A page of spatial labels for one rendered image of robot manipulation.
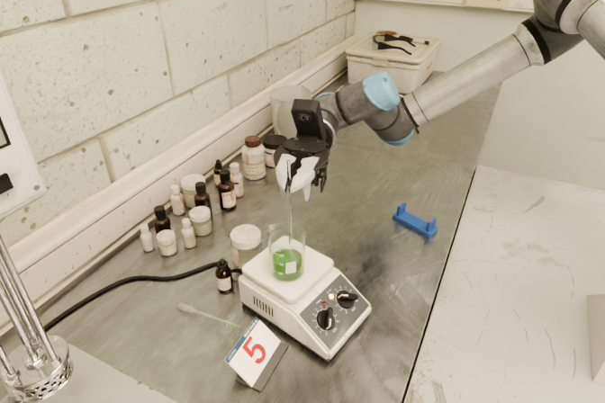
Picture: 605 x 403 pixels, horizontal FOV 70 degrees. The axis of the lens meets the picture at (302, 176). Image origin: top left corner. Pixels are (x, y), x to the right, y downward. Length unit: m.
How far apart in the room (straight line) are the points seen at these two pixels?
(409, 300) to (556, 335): 0.24
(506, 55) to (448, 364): 0.58
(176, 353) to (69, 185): 0.39
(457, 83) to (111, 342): 0.80
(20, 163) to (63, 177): 0.53
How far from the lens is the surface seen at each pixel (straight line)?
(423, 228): 1.01
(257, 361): 0.74
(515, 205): 1.18
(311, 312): 0.73
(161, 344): 0.81
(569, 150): 2.18
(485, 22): 2.02
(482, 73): 0.96
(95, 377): 0.79
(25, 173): 0.42
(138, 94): 1.02
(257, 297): 0.77
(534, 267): 1.01
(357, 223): 1.01
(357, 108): 0.87
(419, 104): 0.96
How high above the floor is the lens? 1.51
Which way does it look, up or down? 31 degrees down
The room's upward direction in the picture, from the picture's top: straight up
